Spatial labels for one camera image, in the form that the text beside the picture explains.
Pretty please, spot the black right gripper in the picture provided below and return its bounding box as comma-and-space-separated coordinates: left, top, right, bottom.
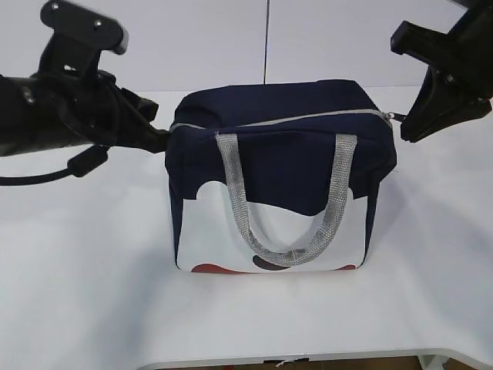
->
390, 1, 492, 143

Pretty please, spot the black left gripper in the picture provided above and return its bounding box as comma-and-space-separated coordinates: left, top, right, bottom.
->
57, 71, 169, 153

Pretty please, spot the navy blue lunch bag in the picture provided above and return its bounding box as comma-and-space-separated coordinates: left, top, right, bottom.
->
165, 79, 397, 274

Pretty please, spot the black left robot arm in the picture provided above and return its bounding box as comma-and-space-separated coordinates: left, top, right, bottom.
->
1, 70, 170, 156

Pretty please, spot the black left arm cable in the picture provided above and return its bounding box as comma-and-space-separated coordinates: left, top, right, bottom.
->
0, 144, 109, 188

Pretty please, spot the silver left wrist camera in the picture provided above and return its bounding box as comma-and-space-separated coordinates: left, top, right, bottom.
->
40, 1, 129, 55

